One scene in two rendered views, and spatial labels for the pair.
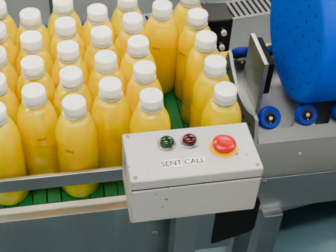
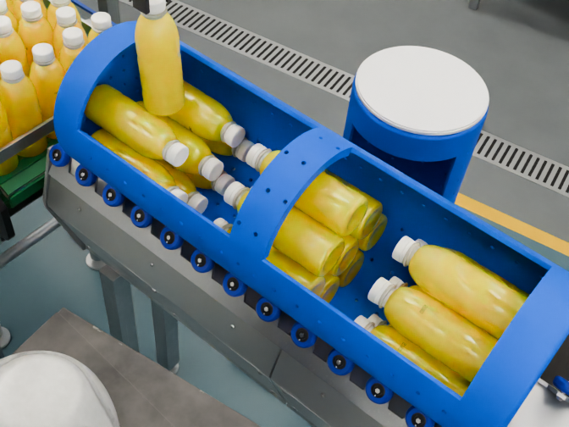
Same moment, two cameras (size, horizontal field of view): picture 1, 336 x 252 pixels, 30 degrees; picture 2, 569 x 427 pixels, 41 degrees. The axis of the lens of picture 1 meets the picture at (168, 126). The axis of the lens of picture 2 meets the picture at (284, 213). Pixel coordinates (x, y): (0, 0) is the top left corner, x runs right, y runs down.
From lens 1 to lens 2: 135 cm
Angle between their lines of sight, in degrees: 32
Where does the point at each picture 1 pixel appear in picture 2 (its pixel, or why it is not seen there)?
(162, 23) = (58, 28)
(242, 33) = (506, 192)
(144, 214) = not seen: outside the picture
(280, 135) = (65, 179)
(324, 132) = (97, 204)
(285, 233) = not seen: hidden behind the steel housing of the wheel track
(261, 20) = (547, 196)
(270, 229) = (107, 289)
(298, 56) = not seen: hidden behind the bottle
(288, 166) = (70, 215)
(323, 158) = (96, 231)
